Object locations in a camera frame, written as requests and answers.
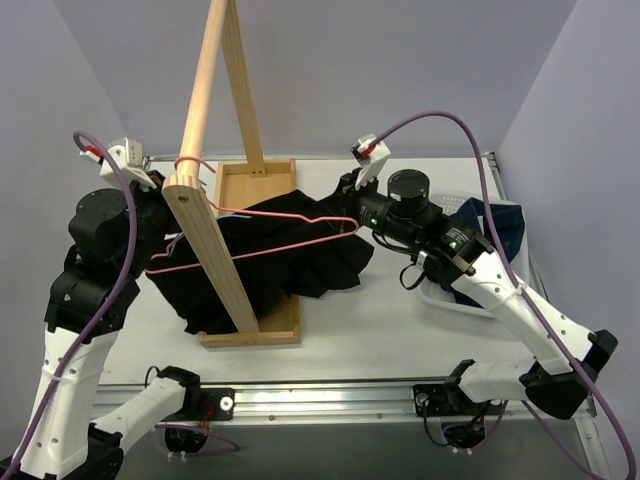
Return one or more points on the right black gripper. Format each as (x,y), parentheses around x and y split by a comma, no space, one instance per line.
(347,191)

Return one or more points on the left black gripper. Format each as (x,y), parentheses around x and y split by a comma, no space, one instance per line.
(154,195)

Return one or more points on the blue wire hanger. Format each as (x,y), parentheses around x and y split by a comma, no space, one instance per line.
(170,247)

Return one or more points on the pink wire hanger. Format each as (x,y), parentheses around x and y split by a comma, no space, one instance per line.
(271,228)

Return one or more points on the black pleated skirt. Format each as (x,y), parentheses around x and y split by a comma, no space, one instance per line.
(308,272)

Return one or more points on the dark blue denim skirt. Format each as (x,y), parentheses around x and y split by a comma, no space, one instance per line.
(509,224)

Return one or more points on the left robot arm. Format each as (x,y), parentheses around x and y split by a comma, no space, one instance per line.
(115,233)

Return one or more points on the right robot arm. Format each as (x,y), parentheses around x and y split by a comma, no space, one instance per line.
(565,356)

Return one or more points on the white plastic basket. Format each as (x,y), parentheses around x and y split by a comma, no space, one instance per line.
(450,201)

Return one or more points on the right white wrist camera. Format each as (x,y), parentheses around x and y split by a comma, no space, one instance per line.
(371,155)

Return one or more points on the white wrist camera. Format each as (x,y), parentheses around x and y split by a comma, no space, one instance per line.
(128,155)
(371,155)

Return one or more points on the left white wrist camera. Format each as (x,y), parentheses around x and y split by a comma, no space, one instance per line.
(128,155)

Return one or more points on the aluminium mounting rail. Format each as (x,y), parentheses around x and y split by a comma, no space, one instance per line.
(313,403)

